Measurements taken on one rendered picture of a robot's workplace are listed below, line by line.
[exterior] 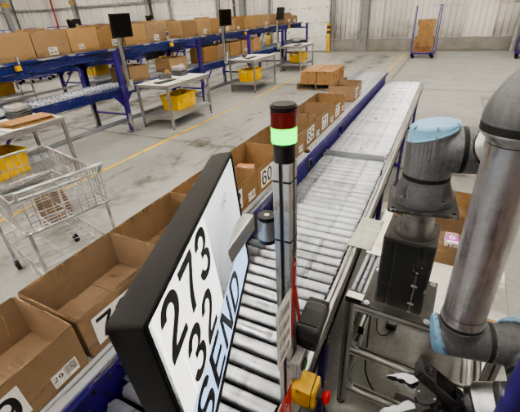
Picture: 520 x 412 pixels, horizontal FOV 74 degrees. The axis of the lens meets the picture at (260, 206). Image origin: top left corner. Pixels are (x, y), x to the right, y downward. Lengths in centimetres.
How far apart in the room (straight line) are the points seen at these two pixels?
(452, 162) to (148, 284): 100
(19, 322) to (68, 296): 18
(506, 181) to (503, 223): 8
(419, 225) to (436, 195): 14
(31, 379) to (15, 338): 32
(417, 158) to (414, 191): 11
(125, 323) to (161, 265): 9
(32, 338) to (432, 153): 144
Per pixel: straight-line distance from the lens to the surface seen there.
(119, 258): 162
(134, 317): 39
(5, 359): 145
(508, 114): 66
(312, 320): 98
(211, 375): 60
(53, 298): 149
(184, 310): 47
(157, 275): 43
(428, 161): 120
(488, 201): 72
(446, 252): 179
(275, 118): 65
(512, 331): 97
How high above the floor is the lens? 181
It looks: 29 degrees down
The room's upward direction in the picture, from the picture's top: 3 degrees counter-clockwise
